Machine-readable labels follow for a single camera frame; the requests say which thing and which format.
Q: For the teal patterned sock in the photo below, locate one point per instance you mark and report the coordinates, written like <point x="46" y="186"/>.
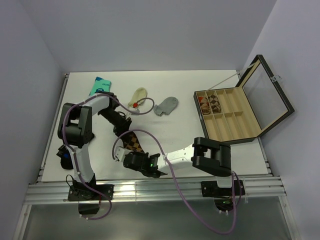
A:
<point x="100" y="85"/>

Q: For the cream ankle sock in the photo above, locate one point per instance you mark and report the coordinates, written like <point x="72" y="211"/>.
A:
<point x="138" y="98"/>

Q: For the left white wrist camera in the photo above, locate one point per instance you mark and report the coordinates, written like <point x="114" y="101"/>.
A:
<point x="133" y="111"/>

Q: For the black compartment storage box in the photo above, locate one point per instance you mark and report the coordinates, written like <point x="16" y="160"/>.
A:
<point x="249" y="110"/>

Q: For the rolled brown argyle sock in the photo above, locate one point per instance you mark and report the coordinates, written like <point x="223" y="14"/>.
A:
<point x="214" y="104"/>

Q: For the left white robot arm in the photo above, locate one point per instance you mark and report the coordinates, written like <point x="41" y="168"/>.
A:
<point x="75" y="129"/>

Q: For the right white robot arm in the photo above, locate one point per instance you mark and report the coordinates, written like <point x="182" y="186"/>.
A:
<point x="210" y="156"/>

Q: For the brown argyle sock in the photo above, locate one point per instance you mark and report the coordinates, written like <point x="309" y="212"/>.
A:
<point x="214" y="104"/>
<point x="130" y="142"/>

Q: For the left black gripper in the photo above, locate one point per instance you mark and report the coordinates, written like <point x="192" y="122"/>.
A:
<point x="123" y="126"/>

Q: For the black blue sock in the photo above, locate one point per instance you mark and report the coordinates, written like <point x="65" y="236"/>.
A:
<point x="65" y="158"/>

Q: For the aluminium frame rail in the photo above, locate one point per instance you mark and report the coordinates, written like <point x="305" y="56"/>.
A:
<point x="153" y="190"/>

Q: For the grey ankle sock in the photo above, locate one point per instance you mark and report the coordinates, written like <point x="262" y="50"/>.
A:
<point x="166" y="106"/>

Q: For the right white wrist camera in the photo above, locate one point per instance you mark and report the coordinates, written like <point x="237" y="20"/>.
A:
<point x="120" y="153"/>

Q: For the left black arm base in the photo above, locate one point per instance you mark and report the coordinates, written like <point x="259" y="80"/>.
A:
<point x="89" y="199"/>

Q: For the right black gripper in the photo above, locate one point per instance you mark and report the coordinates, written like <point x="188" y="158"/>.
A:
<point x="145" y="154"/>

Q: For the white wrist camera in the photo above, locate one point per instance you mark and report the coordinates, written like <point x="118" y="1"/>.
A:
<point x="133" y="111"/>
<point x="120" y="153"/>

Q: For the rolled orange argyle sock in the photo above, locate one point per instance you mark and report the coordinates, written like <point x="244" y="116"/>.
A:
<point x="204" y="105"/>

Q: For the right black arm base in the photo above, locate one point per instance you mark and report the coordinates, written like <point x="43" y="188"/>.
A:
<point x="223" y="198"/>

